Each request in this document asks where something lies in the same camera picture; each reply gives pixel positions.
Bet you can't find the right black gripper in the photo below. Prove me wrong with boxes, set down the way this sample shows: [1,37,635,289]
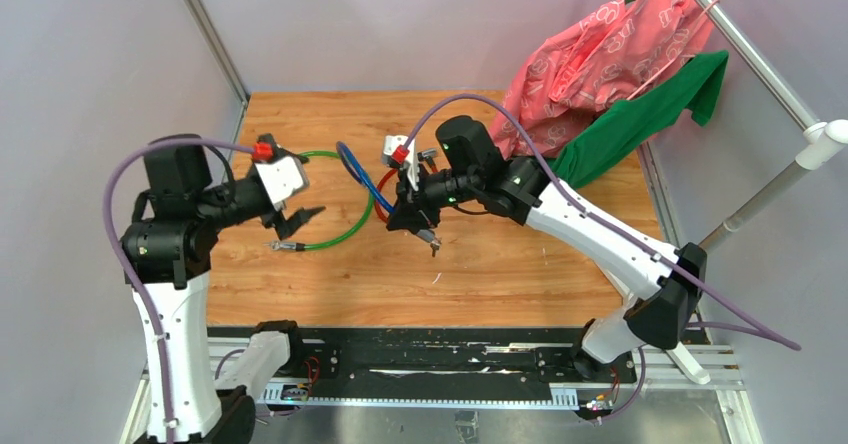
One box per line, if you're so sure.
[386,161,481,231]

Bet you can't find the green cable lock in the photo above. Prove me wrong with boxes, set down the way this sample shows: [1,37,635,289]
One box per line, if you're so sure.
[265,150,376,253]

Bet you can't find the red cable lock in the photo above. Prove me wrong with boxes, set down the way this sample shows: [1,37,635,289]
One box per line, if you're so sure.
[373,148,440,225]

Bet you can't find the blue cable lock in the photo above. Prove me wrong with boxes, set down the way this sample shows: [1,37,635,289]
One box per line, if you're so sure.
[336,141,441,257]

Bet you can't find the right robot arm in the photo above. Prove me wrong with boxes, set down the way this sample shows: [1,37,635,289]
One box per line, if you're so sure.
[387,115,710,384]

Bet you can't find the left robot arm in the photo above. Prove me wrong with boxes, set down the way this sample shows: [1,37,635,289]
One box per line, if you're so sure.
[102,134,317,443]

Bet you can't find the pink patterned garment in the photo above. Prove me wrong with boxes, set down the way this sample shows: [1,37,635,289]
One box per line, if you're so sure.
[502,0,714,157]

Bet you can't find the green t-shirt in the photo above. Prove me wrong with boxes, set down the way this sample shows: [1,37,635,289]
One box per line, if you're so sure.
[548,50,729,189]

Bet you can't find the pink clothes hanger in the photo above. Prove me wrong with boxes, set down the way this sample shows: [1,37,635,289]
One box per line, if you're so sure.
[626,0,721,101]

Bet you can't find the metal clothes rack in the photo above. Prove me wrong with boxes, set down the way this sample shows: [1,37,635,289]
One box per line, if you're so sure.
[619,0,848,387]

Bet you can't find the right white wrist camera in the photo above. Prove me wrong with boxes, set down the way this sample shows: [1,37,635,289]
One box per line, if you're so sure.
[381,135,419,191]

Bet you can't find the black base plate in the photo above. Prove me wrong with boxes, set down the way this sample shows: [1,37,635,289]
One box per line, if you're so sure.
[276,327,638,402]

